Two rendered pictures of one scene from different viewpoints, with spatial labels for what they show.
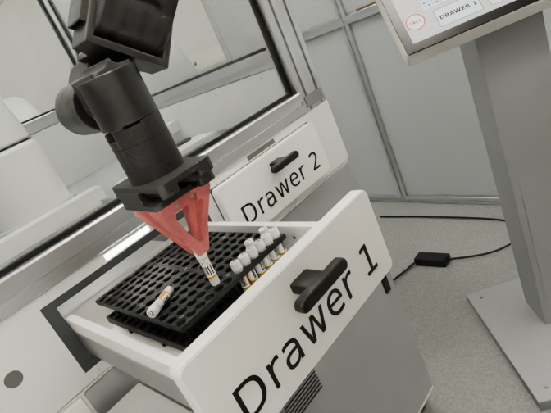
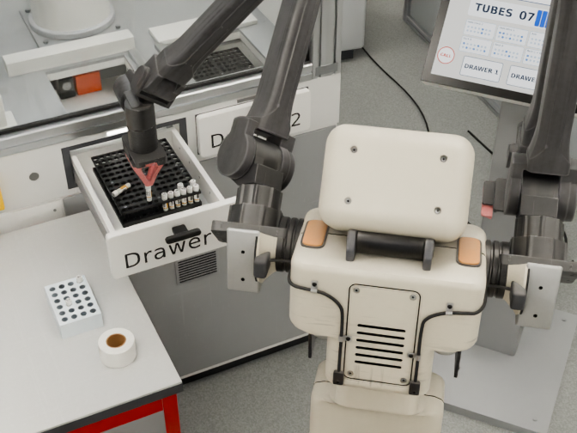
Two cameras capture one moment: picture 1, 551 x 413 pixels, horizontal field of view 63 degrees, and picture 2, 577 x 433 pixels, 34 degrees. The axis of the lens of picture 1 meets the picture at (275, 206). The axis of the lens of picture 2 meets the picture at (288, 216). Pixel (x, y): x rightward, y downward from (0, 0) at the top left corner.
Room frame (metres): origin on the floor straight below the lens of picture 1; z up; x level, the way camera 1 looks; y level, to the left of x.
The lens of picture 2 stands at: (-1.00, -0.56, 2.13)
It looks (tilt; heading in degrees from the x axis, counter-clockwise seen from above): 39 degrees down; 14
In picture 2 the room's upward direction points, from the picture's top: straight up
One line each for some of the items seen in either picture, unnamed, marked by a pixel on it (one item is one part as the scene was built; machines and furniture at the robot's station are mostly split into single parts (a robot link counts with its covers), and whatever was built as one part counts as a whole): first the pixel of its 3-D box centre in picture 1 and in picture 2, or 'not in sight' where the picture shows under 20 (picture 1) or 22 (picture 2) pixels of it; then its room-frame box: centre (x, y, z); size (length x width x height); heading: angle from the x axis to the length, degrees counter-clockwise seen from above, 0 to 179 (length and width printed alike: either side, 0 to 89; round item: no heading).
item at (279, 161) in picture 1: (280, 162); not in sight; (0.82, -0.04, 0.91); 0.07 x 0.04 x 0.01; 129
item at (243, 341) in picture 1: (304, 305); (177, 236); (0.40, 0.02, 0.87); 0.29 x 0.02 x 0.11; 129
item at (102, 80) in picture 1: (116, 98); (139, 111); (0.46, 0.10, 1.13); 0.07 x 0.06 x 0.07; 36
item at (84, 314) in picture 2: not in sight; (73, 306); (0.24, 0.19, 0.78); 0.12 x 0.08 x 0.04; 39
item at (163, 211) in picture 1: (178, 215); (145, 164); (0.46, 0.10, 0.99); 0.07 x 0.07 x 0.09; 38
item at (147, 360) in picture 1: (193, 290); (144, 185); (0.56, 0.15, 0.86); 0.40 x 0.26 x 0.06; 39
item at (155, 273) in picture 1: (196, 288); (145, 185); (0.55, 0.14, 0.87); 0.22 x 0.18 x 0.06; 39
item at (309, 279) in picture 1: (312, 283); (180, 232); (0.38, 0.00, 0.91); 0.07 x 0.04 x 0.01; 129
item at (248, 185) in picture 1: (277, 178); (254, 122); (0.84, -0.03, 0.87); 0.29 x 0.02 x 0.11; 129
